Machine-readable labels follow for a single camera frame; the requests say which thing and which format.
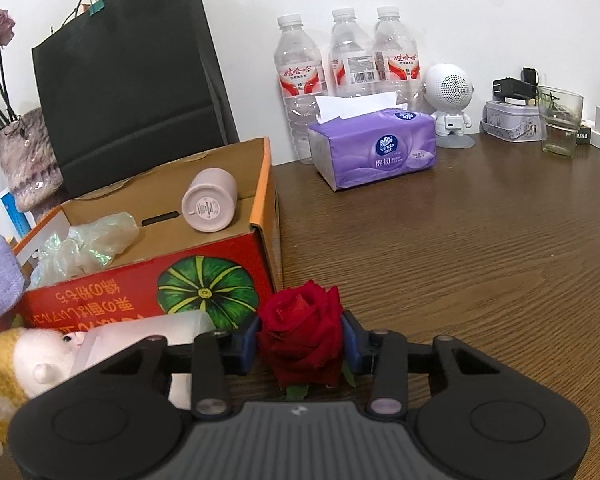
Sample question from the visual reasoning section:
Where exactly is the red rose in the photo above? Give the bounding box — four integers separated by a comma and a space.
256, 281, 356, 401

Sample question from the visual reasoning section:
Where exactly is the mottled pink ceramic vase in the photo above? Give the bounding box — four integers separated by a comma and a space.
0, 107, 65, 212

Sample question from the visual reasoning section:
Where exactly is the iridescent plastic bag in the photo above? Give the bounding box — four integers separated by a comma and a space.
30, 211, 141, 288

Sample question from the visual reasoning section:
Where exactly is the black charger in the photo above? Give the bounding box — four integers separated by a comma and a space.
491, 67, 538, 106

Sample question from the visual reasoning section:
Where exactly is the small printed tin box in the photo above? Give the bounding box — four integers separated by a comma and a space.
480, 100, 546, 142

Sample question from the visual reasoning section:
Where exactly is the white translucent plastic case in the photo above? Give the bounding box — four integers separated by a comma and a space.
70, 310, 217, 411

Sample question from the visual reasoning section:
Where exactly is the blue and white tube box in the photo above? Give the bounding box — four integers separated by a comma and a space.
0, 189, 36, 241

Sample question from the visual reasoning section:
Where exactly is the black paper bag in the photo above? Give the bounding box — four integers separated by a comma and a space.
31, 0, 241, 200

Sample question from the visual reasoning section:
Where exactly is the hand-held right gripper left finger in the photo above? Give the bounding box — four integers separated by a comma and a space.
100, 316, 261, 420

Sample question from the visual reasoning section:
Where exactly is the pink cup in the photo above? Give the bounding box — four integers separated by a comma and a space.
181, 166, 239, 234

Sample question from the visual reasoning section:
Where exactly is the yellow and white plush toy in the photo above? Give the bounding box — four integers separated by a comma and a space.
0, 327, 88, 458

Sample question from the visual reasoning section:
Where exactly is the red cardboard box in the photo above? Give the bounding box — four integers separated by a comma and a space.
11, 136, 282, 333

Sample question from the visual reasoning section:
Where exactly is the purple tissue pack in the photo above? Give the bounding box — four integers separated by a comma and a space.
307, 92, 438, 192

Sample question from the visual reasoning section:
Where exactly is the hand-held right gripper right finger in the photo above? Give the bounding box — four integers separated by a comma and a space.
341, 310, 503, 417

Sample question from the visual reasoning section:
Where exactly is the white robot speaker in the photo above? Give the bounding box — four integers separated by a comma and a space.
423, 62, 477, 151

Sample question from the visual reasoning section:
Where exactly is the clear drinking glass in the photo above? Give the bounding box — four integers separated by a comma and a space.
536, 86, 584, 157

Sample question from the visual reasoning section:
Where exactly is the clear water bottle red label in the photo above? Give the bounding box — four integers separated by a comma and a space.
275, 14, 329, 165
372, 6, 426, 111
328, 7, 376, 100

